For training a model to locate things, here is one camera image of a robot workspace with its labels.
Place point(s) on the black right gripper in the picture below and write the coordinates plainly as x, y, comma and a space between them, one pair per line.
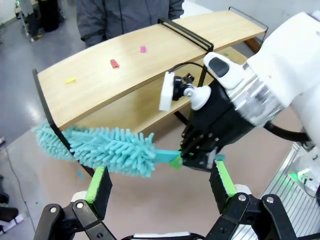
217, 117

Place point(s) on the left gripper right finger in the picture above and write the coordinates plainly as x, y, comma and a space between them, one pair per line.
222, 187

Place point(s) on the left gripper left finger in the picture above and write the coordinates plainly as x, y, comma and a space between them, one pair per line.
100, 195

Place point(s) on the teal chenille duster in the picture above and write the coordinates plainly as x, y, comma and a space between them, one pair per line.
107, 147

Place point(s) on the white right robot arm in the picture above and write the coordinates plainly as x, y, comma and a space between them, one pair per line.
287, 50

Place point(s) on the aluminium extrusion robot base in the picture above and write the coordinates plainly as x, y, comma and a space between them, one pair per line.
282, 200

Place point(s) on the teal paper scrap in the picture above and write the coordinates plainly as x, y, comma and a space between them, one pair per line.
79, 173

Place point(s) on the black stool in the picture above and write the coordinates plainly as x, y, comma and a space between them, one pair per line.
7, 212

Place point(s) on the pink paper scrap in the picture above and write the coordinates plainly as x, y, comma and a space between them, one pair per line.
143, 49

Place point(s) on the red paper scrap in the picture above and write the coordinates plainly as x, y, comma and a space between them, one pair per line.
115, 63

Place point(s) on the yellow paper scrap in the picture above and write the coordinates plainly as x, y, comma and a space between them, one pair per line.
70, 80

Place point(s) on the person in dark jacket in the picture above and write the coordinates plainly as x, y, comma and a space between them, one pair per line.
125, 15

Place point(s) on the background person grey top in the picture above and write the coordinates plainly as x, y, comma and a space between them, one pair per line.
48, 15

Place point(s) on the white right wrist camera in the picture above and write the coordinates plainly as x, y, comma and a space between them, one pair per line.
166, 92

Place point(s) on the wooden shelf unit black frame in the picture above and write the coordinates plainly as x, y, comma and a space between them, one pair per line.
100, 87
225, 27

